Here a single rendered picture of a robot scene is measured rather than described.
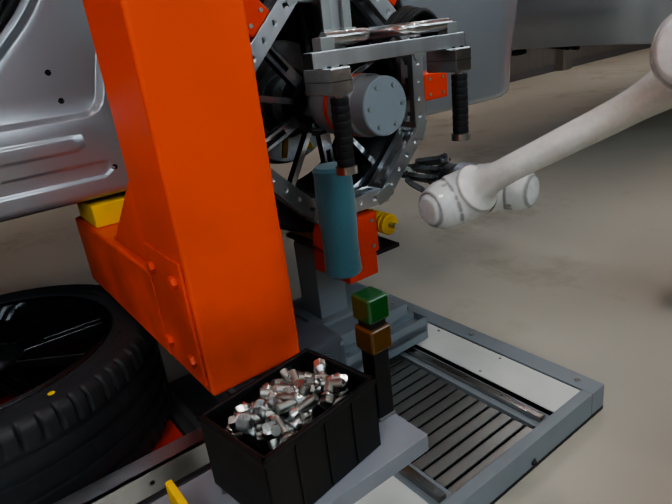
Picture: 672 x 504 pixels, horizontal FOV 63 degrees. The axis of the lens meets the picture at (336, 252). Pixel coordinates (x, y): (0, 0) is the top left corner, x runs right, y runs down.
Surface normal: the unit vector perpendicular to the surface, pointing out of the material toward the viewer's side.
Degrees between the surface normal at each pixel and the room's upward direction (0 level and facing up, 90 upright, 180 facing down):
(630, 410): 0
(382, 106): 90
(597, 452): 0
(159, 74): 90
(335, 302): 90
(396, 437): 0
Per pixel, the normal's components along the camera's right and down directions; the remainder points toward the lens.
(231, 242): 0.61, 0.23
